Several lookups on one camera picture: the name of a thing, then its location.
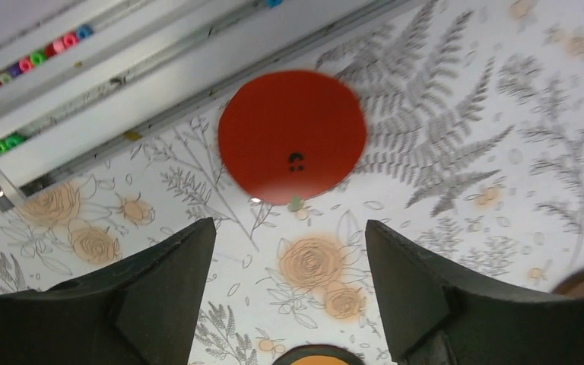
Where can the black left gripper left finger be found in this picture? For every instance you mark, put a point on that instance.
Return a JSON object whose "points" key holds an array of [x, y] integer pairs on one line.
{"points": [[142, 309]]}

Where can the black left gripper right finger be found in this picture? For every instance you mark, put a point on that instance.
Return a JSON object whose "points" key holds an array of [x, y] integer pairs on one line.
{"points": [[435, 311]]}

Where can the orange black smiley coaster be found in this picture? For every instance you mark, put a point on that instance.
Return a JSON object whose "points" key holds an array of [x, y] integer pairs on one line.
{"points": [[318, 354]]}

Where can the red smiley coaster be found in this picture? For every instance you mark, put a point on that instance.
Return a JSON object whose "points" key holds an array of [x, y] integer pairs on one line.
{"points": [[291, 134]]}

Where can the floral tablecloth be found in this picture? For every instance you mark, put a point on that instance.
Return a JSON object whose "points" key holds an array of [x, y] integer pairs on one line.
{"points": [[474, 151]]}

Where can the colourful beads row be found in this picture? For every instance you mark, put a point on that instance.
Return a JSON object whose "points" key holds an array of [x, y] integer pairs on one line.
{"points": [[30, 62]]}

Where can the aluminium frame rail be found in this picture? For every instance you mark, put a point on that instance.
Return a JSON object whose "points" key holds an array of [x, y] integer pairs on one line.
{"points": [[147, 63]]}

